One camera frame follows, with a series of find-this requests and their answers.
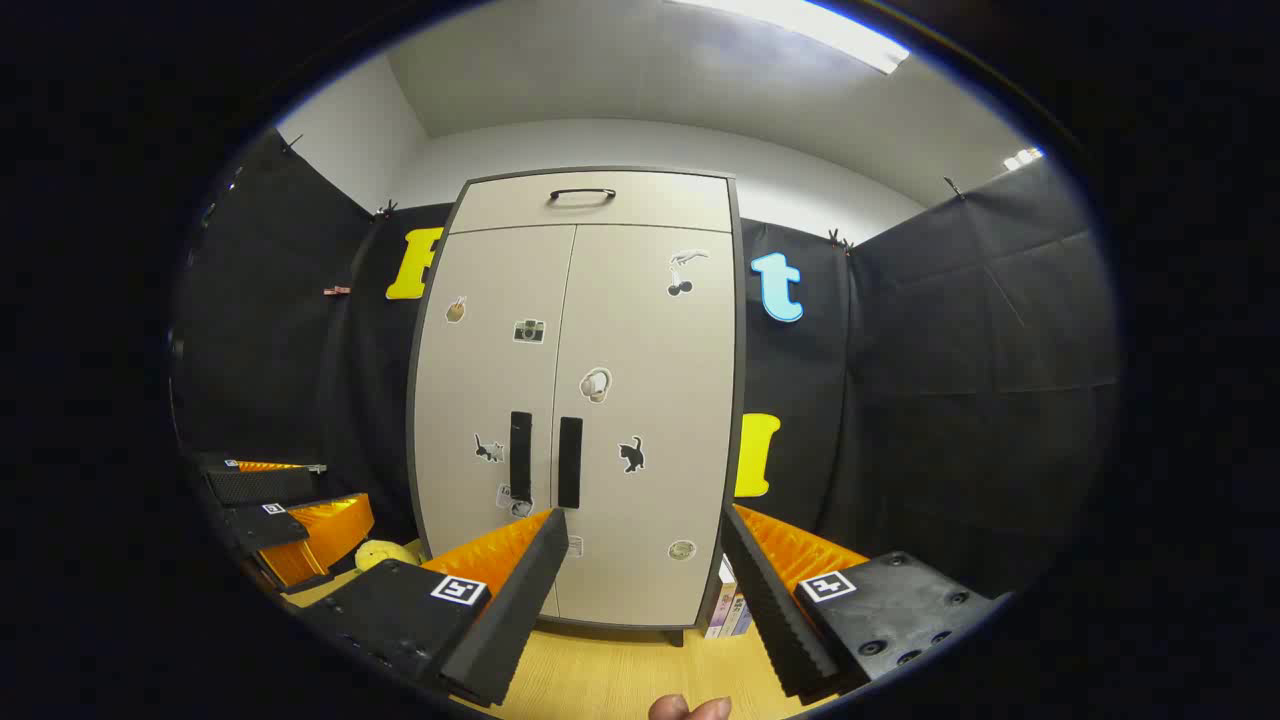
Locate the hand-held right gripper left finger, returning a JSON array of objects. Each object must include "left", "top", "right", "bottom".
[{"left": 300, "top": 507, "right": 571, "bottom": 709}]

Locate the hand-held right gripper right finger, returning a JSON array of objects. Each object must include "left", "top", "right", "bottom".
[{"left": 720, "top": 503, "right": 1011, "bottom": 706}]

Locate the grey double-door shoe cabinet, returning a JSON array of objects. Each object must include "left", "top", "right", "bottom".
[{"left": 405, "top": 165, "right": 749, "bottom": 646}]

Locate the beige cabinet door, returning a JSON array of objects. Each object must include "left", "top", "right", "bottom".
[
  {"left": 412, "top": 225, "right": 578, "bottom": 619},
  {"left": 553, "top": 222, "right": 739, "bottom": 629}
]

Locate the beige cabinet drawer front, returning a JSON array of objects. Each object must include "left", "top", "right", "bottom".
[{"left": 450, "top": 172, "right": 734, "bottom": 236}]

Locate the yellow plush toy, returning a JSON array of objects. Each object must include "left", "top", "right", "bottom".
[{"left": 355, "top": 540, "right": 426, "bottom": 573}]

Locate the black backdrop cloth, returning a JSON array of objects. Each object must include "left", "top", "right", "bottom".
[{"left": 170, "top": 130, "right": 1121, "bottom": 601}]

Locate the long ceiling light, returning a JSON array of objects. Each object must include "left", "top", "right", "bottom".
[{"left": 680, "top": 0, "right": 911, "bottom": 76}]

